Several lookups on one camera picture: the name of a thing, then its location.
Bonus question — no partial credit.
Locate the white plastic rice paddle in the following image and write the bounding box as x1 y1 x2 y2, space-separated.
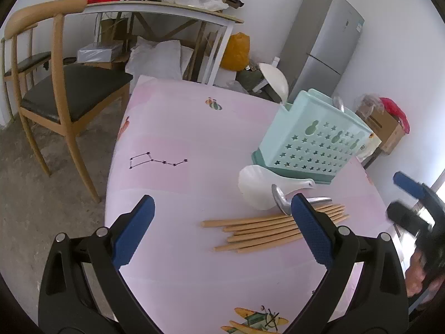
257 63 290 105

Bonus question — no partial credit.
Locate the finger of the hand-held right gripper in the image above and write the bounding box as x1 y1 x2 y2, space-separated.
393 171 435 204
387 201 433 237

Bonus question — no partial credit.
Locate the bundle of wooden chopsticks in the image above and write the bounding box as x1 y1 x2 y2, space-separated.
202 203 350 254

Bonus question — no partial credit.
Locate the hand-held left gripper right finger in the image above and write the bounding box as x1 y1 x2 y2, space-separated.
283 193 409 334

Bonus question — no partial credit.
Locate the wooden chair with dark seat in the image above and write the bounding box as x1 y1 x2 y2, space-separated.
0 24 53 121
2 0 134 204

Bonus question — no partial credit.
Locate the silver wrapped package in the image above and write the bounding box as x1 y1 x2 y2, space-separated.
77 40 126 64

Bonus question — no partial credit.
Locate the person's right hand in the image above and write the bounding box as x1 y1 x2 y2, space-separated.
405 254 445 298

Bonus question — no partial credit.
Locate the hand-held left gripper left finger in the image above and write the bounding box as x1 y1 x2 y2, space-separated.
38 195 164 334

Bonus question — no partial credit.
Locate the white woven sack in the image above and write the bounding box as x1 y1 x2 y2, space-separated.
125 36 183 79

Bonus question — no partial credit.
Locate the white desk with wooden top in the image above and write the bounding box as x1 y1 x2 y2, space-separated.
81 0 244 86

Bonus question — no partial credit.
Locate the clear plastic wrap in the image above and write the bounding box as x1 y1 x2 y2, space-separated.
355 94 383 114

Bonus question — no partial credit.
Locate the mint green utensil holder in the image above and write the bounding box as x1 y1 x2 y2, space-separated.
251 89 374 185

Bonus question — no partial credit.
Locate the brown cardboard box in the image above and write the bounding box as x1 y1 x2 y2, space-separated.
355 109 406 155

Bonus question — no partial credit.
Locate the clear plastic bag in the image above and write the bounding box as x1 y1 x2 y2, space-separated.
175 0 230 11

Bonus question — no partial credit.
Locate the white box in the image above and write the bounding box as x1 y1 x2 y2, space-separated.
212 68 240 86

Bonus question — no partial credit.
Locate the grey refrigerator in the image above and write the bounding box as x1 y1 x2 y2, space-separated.
278 0 365 103

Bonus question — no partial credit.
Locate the olive green bag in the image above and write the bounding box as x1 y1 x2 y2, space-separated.
236 70 275 94

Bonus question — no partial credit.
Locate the white and yellow rice bag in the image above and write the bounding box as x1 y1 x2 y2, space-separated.
356 134 382 162

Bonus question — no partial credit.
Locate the yellow plastic bag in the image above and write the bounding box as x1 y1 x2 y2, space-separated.
221 32 251 71

